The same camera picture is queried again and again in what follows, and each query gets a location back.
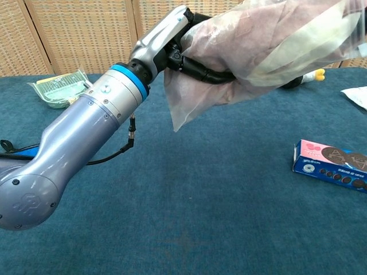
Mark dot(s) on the white printed packet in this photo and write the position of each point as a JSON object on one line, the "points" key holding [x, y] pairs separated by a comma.
{"points": [[358, 97]]}

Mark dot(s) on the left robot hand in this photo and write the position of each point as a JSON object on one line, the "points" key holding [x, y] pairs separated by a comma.
{"points": [[160, 37]]}

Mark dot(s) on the teal carpet table cover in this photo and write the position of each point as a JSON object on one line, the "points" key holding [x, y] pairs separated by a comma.
{"points": [[200, 200]]}

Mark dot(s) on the green dustpan in plastic wrap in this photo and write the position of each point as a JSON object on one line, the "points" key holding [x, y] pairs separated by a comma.
{"points": [[57, 91]]}

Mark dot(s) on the woven wicker folding screen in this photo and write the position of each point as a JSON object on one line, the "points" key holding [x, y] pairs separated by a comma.
{"points": [[86, 34]]}

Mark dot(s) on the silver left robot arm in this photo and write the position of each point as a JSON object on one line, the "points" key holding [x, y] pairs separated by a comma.
{"points": [[71, 137]]}

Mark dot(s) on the blue cookie box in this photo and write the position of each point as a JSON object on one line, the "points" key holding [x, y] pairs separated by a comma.
{"points": [[321, 160]]}

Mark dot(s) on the pink cloth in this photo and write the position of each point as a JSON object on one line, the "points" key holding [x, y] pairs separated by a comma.
{"points": [[229, 28]]}

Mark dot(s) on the translucent white plastic bag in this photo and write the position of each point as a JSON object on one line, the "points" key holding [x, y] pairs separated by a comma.
{"points": [[258, 43]]}

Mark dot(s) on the black and white plush toy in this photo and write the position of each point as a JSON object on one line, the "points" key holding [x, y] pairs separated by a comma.
{"points": [[315, 76]]}

